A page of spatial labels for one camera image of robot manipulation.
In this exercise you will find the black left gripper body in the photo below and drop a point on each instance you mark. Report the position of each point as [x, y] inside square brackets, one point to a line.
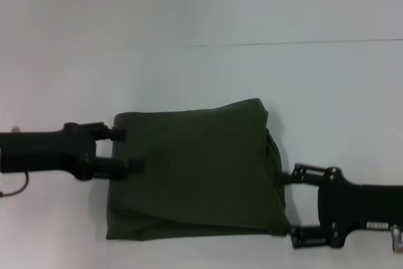
[47, 152]

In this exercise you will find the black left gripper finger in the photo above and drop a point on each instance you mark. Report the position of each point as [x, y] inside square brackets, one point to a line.
[116, 133]
[126, 166]

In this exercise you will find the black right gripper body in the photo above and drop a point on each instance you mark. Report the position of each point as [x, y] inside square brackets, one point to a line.
[362, 206]

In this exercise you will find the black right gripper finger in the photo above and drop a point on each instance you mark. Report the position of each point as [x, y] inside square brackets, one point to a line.
[308, 237]
[305, 176]

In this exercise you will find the dark green printed T-shirt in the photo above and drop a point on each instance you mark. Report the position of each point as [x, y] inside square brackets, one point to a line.
[195, 171]

